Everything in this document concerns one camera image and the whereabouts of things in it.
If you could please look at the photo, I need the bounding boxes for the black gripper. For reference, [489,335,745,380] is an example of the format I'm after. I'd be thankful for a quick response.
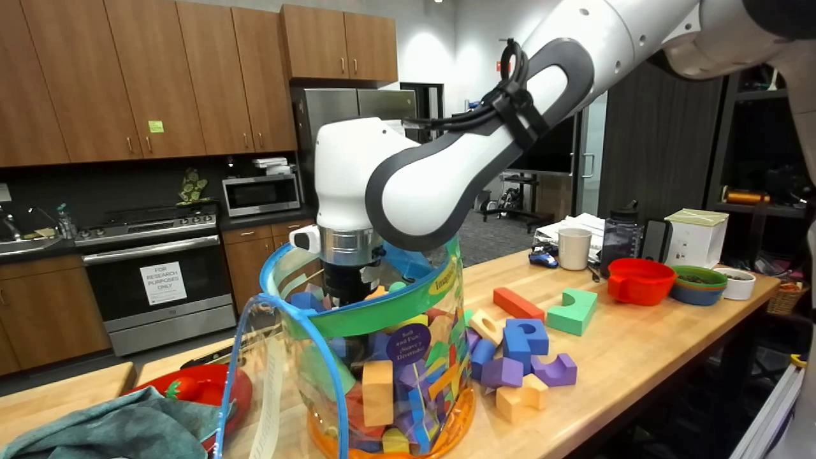
[322,262,378,306]

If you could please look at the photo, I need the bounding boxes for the cream foam block with hole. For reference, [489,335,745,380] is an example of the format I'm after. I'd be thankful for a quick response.
[468,306,508,349]

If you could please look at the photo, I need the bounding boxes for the red rectangular foam block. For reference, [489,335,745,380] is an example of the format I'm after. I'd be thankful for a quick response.
[489,287,546,325]

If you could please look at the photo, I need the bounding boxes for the blue notched foam block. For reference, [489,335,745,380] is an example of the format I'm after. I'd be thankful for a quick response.
[499,316,551,362]

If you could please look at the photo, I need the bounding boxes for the tan foam block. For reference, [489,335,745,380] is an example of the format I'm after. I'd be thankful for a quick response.
[518,372,551,414]
[495,385,527,427]

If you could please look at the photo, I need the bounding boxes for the green arch foam block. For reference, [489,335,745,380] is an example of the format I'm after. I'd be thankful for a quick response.
[542,287,598,338]

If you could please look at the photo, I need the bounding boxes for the purple arch foam block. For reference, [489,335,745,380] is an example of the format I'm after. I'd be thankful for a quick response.
[530,353,579,390]

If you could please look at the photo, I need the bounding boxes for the wooden cabinet under microwave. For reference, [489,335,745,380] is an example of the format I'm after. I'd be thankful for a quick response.
[219,218,317,318]

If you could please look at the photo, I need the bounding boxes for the stainless microwave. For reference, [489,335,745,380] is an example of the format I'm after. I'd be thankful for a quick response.
[219,172,304,219]

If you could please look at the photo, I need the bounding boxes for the folded white towels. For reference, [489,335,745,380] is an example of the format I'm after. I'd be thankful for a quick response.
[249,153,296,178]

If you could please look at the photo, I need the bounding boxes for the green potted plant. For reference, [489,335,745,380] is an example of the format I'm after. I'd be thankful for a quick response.
[175,165,211,209]

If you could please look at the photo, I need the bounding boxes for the stainless steel fridge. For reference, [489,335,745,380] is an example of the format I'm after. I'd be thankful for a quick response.
[291,85,421,225]

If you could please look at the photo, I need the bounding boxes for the white paper on oven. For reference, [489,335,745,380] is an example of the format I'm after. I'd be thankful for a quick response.
[138,259,189,310]

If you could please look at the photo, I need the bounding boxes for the stainless oven range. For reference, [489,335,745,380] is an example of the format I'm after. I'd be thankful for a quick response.
[74,208,239,361]

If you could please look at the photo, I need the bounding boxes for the blue computer mouse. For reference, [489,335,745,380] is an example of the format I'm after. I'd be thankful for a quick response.
[526,245,560,270]

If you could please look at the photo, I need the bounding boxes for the white mug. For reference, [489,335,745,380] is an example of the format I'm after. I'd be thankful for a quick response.
[555,228,595,274]

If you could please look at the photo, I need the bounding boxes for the wooden cabinet above fridge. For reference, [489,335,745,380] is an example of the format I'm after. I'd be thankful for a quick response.
[280,2,400,85]

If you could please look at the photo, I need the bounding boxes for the black television screen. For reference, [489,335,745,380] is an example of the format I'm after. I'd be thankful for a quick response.
[508,113,581,177]

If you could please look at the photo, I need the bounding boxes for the white paper stack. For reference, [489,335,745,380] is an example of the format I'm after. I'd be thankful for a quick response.
[533,213,607,262]

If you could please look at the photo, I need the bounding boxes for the teal cloth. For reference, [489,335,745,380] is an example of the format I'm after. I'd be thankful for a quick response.
[0,389,224,459]

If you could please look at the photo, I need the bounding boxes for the red plastic bowl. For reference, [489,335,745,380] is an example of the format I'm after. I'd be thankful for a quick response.
[605,256,679,310]

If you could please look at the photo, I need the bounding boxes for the wooden cabinet under sink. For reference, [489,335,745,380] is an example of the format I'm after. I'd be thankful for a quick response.
[0,253,113,380]

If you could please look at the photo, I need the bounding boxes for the wooden upper cabinets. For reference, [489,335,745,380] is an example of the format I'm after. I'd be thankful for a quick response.
[0,0,299,169]

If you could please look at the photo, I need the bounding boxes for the black standing device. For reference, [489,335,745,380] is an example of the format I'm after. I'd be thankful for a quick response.
[638,218,672,266]

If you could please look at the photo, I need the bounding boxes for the white cardboard box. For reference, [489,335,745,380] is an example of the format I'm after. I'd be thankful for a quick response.
[664,208,732,270]

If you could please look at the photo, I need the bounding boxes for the blue plastic bowl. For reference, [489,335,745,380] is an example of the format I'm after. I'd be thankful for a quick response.
[671,284,726,310]

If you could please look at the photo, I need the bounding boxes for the green plastic bowl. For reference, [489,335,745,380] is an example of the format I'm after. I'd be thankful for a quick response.
[671,262,729,296]

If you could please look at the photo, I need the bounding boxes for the white plastic bowl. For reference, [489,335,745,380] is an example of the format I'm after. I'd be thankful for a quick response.
[712,266,757,303]

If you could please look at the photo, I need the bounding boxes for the black shelving unit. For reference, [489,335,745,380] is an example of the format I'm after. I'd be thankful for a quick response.
[703,62,810,288]

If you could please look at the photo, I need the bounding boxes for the brown wicker basket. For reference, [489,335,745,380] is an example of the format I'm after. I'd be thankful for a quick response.
[762,278,810,318]

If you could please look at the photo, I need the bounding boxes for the white leaning panel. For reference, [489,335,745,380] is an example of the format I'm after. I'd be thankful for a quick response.
[729,366,816,459]

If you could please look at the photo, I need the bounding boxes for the blue wrapped wrist camera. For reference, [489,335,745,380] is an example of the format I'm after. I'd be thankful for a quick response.
[373,239,438,287]

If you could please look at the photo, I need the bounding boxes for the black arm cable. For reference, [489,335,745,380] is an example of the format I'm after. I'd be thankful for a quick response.
[423,37,555,153]

